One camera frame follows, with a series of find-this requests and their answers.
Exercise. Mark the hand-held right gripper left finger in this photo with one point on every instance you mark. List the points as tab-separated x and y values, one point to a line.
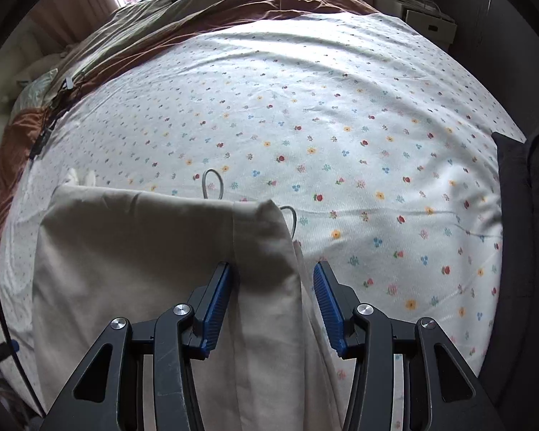
218	305

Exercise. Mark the dark wardrobe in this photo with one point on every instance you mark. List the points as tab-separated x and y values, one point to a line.
476	31

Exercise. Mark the white nightstand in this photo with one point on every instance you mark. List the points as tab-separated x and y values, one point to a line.
431	24

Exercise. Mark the olive beige duvet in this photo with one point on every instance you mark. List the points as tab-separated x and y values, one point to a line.
139	22

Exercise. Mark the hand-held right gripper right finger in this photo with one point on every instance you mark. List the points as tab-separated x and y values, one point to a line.
328	305

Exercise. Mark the pink curtain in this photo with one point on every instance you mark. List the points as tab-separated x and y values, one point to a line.
81	9

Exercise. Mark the light green pillow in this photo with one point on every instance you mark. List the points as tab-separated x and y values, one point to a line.
36	90

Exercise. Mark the white floral bed sheet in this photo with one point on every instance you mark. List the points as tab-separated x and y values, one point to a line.
341	121

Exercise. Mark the beige coat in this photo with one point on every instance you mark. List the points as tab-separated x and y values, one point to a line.
139	242

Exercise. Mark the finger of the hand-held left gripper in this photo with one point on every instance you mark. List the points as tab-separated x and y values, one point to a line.
2	352

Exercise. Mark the dark cloth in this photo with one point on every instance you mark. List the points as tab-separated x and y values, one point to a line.
530	256

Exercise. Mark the brown blanket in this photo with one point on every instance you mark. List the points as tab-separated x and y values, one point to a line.
296	2

